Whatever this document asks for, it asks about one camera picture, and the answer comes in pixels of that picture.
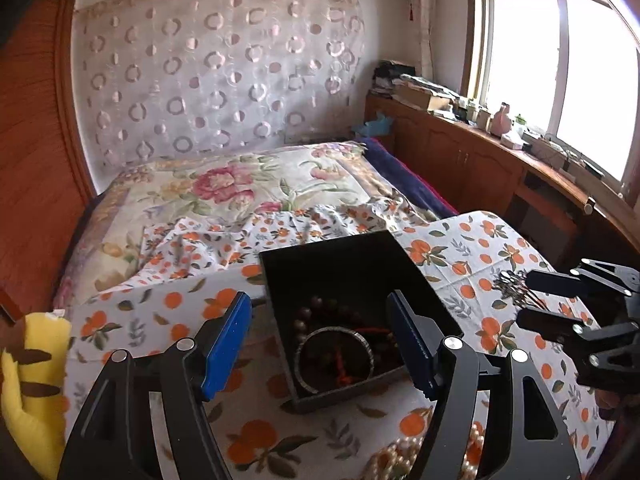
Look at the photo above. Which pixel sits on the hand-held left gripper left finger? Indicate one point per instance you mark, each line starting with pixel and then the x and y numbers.
pixel 227 355

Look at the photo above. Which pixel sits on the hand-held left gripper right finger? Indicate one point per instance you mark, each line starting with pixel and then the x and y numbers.
pixel 411 347

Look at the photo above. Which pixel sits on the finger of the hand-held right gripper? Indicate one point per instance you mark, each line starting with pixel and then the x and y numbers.
pixel 547 321
pixel 552 283

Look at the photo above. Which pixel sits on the black square jewelry box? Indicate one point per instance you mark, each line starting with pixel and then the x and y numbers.
pixel 330 265

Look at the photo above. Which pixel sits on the silver bangle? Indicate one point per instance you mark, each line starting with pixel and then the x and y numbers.
pixel 327 331

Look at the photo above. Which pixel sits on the orange fruit print cloth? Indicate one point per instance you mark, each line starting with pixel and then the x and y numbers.
pixel 465 255

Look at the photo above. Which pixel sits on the white tissue box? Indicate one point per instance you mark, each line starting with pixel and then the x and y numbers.
pixel 511 141

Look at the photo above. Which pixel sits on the brown wooden cabinet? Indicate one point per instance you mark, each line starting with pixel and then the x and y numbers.
pixel 470 160

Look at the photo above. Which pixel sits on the dark blue blanket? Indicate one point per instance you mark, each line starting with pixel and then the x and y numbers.
pixel 410 182

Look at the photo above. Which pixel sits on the floral bed sheet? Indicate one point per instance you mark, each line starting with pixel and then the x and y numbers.
pixel 235 180

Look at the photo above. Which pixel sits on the yellow plush toy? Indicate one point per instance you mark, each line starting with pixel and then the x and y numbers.
pixel 32 400

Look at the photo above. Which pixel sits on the teal cloth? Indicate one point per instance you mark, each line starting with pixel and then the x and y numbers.
pixel 374 124

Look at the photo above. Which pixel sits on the stack of books and papers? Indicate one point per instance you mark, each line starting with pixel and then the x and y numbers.
pixel 410 87

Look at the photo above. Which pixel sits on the brown wooden wardrobe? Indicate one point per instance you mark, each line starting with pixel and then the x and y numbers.
pixel 35 160

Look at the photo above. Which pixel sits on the circle pattern sheer curtain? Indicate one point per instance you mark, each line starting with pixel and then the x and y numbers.
pixel 215 65

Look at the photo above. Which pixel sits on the white lace window curtain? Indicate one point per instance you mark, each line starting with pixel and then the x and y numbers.
pixel 419 15

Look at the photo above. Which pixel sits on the window with wooden frame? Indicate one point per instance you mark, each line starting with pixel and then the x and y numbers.
pixel 560 55

